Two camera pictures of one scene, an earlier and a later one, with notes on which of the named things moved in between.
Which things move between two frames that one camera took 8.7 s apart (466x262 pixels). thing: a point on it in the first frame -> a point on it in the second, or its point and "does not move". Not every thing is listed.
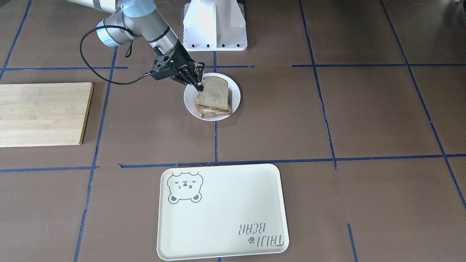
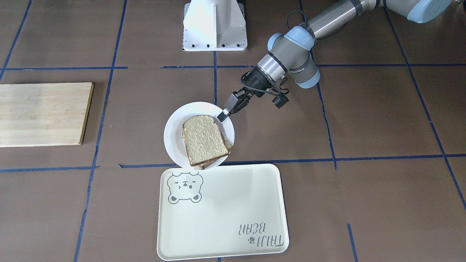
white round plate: x=191 y=95 -> x=173 y=127
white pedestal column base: x=214 y=25 does not move
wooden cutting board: x=39 y=114 does not move
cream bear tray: x=218 y=210 does not move
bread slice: x=215 y=93 -> x=203 y=139
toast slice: x=205 y=112 -> x=229 y=147
